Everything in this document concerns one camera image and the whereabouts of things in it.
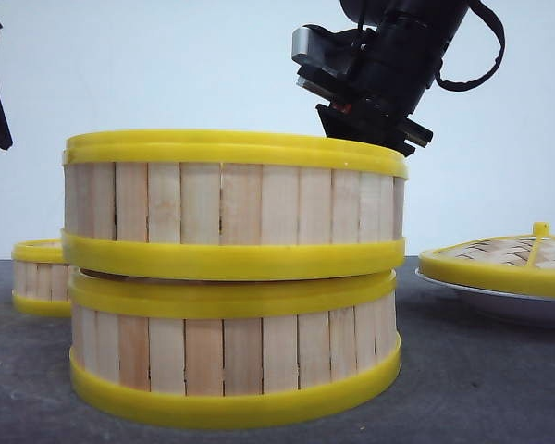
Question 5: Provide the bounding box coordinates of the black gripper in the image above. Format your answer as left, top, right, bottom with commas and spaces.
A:
314, 90, 433, 156

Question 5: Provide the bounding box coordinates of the woven bamboo steamer lid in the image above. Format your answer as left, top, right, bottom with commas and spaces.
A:
419, 222, 555, 298

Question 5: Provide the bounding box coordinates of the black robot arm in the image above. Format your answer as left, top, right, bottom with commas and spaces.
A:
0, 1, 469, 154

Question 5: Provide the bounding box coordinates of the white plate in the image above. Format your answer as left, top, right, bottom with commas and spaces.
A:
414, 268, 555, 328

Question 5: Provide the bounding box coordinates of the front bamboo steamer basket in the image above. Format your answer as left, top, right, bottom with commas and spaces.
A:
68, 271, 401, 429

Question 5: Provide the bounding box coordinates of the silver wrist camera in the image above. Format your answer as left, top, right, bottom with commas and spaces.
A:
291, 24, 373, 101

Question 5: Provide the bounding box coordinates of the black cable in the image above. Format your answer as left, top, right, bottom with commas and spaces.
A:
437, 0, 507, 93

